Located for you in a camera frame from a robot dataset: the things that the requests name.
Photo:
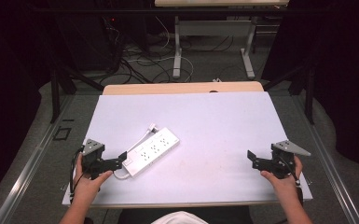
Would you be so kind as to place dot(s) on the black computer tower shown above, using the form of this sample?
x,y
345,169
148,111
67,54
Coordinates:
x,y
87,43

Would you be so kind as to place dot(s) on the black horizontal bar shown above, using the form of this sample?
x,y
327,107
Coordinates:
x,y
168,10

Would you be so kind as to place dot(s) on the person's white shirt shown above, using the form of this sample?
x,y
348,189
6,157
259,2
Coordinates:
x,y
180,218

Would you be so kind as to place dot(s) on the aluminium floor rail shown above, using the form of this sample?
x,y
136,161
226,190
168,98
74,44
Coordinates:
x,y
28,169
326,168

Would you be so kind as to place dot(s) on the person's right hand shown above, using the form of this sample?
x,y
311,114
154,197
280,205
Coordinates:
x,y
284,188

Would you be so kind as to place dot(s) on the person's left hand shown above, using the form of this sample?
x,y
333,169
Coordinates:
x,y
87,186

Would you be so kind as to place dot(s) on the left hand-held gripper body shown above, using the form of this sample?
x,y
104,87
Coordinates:
x,y
92,155

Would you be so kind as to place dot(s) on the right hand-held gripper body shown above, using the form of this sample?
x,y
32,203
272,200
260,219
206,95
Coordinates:
x,y
282,161

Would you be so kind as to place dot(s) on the white board table cover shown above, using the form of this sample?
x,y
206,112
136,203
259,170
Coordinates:
x,y
217,130

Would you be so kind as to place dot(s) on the dark curtain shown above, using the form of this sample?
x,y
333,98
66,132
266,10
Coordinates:
x,y
345,77
9,77

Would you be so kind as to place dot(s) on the white power plug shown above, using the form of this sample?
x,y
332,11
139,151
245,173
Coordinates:
x,y
152,127

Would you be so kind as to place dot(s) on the black metal stand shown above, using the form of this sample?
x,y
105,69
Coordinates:
x,y
55,96
309,93

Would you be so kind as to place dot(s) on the white power strip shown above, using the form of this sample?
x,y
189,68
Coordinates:
x,y
152,151

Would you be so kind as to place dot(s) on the white metal-legged desk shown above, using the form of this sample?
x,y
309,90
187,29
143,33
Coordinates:
x,y
214,28

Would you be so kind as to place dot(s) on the person's dark pants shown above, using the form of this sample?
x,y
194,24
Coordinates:
x,y
223,215

